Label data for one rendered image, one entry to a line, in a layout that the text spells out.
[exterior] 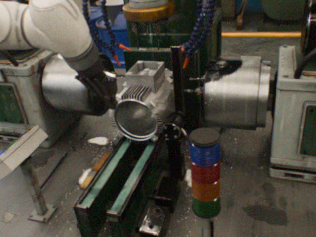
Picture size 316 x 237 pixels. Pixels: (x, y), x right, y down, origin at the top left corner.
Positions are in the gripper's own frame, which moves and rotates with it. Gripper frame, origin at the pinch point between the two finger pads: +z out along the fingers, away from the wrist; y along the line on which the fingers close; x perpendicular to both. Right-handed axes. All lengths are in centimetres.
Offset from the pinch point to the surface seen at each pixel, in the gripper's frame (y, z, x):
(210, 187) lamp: -37, -18, 29
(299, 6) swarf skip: -79, 279, -336
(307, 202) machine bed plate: -61, 26, 15
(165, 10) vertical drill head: -13.4, -8.5, -29.8
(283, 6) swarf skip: -58, 278, -336
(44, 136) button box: 15.4, -3.5, 16.3
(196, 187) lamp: -34.5, -16.9, 29.1
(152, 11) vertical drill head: -10.1, -10.2, -27.6
